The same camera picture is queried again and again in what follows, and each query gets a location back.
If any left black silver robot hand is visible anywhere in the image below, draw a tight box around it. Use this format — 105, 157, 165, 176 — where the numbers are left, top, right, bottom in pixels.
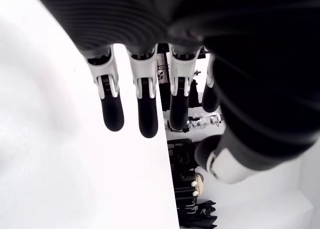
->
29, 0, 320, 185

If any black cabinet on casters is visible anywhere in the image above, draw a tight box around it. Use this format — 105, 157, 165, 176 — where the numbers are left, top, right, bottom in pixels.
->
158, 81, 201, 112

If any black desk with casters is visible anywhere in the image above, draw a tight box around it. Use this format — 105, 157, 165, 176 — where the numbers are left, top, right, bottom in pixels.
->
167, 138, 201, 170

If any black folded chairs stack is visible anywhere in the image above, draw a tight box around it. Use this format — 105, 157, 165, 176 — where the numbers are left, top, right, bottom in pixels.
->
173, 173, 201, 229

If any black folded cloth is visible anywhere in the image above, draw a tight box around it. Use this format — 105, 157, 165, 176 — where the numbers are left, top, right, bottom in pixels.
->
197, 200, 218, 229

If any beige round object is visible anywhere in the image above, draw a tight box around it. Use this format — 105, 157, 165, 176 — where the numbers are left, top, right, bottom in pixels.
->
191, 172, 206, 197

